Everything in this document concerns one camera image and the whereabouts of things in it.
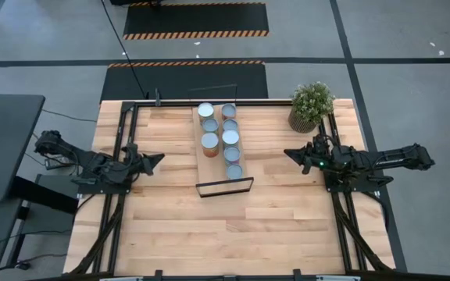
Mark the teal tomato can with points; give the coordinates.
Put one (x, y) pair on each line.
(210, 125)

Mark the red patterned soup can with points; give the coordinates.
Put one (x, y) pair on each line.
(229, 111)

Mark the black aluminium table frame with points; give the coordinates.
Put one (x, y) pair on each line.
(162, 103)

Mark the potted green plant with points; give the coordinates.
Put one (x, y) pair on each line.
(311, 102)

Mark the black hazard-striped floor mat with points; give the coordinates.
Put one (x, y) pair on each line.
(162, 82)
(193, 19)

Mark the wooden shelf with black frame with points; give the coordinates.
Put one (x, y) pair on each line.
(211, 171)

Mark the orange pineapple can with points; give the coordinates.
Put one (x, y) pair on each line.
(210, 143)

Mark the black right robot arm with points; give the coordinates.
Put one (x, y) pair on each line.
(397, 158)

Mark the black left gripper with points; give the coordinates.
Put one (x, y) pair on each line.
(135, 164)

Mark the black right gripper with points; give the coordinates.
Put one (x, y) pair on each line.
(326, 160)

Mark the black desk leg beam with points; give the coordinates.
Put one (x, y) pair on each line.
(45, 193)

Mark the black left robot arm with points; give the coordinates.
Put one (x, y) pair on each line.
(88, 160)

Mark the bright-lidded tin can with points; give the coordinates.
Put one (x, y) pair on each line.
(206, 111)

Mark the teal-sided bright-lidded can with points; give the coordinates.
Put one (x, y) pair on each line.
(231, 137)

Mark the grey-lidded tin can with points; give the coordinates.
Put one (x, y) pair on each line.
(234, 171)

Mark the dark grey desk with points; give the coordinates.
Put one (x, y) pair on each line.
(6, 164)

